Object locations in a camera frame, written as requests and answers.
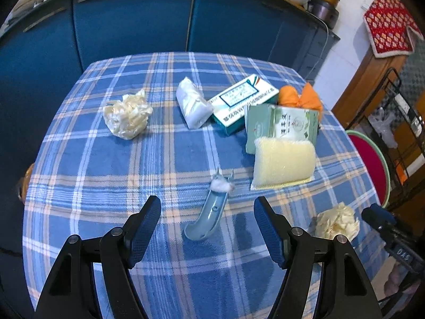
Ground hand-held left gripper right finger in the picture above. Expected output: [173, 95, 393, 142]
[254, 196, 382, 319]

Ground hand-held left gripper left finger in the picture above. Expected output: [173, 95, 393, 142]
[34, 195, 162, 319]

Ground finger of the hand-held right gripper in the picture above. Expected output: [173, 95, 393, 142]
[361, 203, 397, 236]

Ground yellow sponge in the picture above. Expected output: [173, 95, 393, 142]
[250, 137, 317, 191]

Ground green packet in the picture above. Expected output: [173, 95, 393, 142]
[245, 104, 320, 155]

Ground crumpled cream paper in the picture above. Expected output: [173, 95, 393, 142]
[314, 203, 360, 242]

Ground red round chair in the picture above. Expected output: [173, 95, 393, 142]
[345, 129, 390, 210]

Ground white cotton ball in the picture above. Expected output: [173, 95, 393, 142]
[211, 178, 235, 193]

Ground blue checked tablecloth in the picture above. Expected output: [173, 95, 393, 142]
[23, 52, 389, 319]

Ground clear plastic bag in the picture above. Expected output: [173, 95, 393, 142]
[368, 108, 399, 148]

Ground black metal rack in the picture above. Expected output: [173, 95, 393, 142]
[365, 67, 425, 207]

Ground crumpled cream plastic wrap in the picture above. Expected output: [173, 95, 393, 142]
[102, 88, 153, 139]

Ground teal and white box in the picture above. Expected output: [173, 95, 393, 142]
[209, 74, 279, 136]

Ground white tissue packet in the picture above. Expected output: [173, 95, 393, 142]
[175, 77, 214, 129]

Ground orange cloth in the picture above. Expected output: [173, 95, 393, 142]
[278, 82, 323, 120]

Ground wooden cupboard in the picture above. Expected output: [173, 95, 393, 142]
[332, 48, 409, 130]

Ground red patterned cloth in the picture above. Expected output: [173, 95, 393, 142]
[363, 0, 424, 57]

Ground blue kitchen cabinet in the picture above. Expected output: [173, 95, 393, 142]
[0, 0, 341, 160]

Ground brown pot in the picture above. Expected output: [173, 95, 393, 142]
[307, 0, 341, 29]

